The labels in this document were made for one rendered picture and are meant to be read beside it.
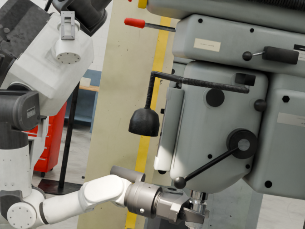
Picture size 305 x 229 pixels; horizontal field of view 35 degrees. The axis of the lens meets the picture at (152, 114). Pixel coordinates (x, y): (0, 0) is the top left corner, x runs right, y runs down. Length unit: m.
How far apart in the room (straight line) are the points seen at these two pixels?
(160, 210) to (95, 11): 0.66
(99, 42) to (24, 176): 8.93
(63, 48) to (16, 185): 0.39
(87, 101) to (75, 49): 8.96
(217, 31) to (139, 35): 1.84
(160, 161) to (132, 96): 1.74
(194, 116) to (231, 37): 0.20
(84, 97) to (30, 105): 8.94
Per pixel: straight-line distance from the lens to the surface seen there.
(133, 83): 2.92
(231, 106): 1.14
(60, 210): 1.36
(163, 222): 1.71
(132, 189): 1.29
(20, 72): 1.36
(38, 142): 1.72
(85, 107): 10.26
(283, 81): 1.16
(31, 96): 1.31
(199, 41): 1.09
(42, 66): 1.37
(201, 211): 1.26
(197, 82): 0.98
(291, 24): 1.14
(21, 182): 1.35
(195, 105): 1.13
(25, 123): 1.29
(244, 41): 1.11
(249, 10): 1.11
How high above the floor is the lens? 1.61
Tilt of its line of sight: 6 degrees down
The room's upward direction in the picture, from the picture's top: 10 degrees clockwise
